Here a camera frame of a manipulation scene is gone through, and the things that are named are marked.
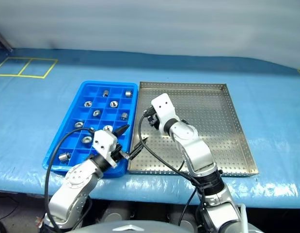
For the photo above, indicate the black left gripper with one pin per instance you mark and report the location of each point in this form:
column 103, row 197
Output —
column 118, row 154

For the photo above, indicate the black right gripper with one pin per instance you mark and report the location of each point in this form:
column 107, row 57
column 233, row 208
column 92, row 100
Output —
column 154, row 121

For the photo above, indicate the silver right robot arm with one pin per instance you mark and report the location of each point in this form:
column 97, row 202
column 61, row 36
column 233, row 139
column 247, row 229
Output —
column 195, row 150

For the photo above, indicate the blue compartment tray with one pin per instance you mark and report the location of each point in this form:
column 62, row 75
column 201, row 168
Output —
column 101, row 104

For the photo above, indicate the perforated metal tray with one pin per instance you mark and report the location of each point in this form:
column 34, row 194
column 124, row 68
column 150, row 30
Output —
column 212, row 109

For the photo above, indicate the dark grey rounded housing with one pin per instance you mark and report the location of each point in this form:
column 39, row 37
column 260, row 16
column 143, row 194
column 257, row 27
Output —
column 114, row 213
column 182, row 216

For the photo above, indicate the grey robot torso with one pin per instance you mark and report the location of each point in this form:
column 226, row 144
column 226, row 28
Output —
column 130, row 229

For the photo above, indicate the white foam backdrop sheet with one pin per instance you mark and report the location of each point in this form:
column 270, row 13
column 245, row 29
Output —
column 140, row 24

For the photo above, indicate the blue plastic table cover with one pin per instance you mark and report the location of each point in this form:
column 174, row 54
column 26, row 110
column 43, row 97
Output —
column 273, row 121

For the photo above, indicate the white tube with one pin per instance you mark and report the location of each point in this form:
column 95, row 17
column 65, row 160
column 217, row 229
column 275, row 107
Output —
column 245, row 218

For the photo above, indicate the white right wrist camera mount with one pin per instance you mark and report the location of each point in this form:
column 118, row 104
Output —
column 164, row 106

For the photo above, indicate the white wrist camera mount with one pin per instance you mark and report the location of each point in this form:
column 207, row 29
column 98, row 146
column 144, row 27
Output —
column 103, row 142
column 164, row 106

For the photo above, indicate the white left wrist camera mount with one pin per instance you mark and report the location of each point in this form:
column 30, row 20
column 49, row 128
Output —
column 103, row 142

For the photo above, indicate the grey metal frame bar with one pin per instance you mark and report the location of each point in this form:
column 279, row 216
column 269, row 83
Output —
column 4, row 42

